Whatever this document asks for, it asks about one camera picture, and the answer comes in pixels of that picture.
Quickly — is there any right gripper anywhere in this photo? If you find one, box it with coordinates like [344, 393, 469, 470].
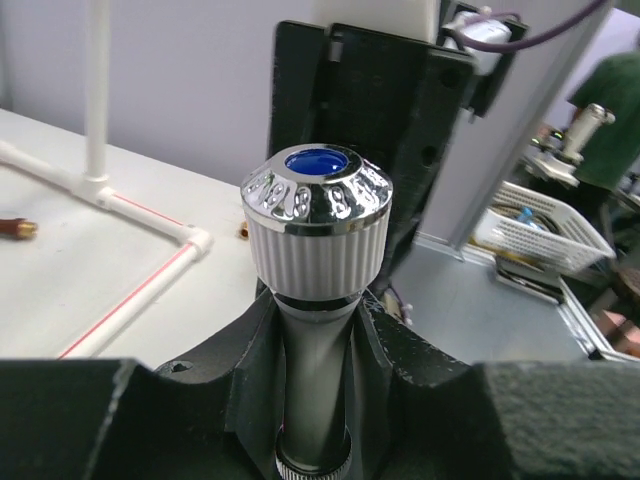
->
[268, 20, 474, 296]

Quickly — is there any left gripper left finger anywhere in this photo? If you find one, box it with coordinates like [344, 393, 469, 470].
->
[1, 293, 283, 479]

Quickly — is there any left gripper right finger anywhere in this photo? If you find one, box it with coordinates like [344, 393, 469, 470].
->
[351, 295, 639, 479]

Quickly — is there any white water faucet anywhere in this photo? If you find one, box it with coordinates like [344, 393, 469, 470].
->
[240, 143, 393, 479]

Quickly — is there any white PVC pipe frame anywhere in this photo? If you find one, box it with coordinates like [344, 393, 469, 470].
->
[1, 1, 214, 359]

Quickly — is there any yellow water faucet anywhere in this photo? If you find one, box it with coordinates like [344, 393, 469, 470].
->
[238, 222, 249, 240]

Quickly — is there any brown water faucet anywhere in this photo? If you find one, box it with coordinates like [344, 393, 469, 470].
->
[0, 218, 38, 240]

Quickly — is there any white plastic basket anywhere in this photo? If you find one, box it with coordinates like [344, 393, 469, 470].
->
[472, 182, 615, 274]

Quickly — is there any person in green shirt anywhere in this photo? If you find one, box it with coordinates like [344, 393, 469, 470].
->
[569, 48, 639, 191]

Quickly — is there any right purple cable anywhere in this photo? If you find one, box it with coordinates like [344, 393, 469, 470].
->
[464, 0, 616, 54]

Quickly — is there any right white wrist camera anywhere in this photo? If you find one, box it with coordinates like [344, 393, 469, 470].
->
[439, 7, 531, 119]

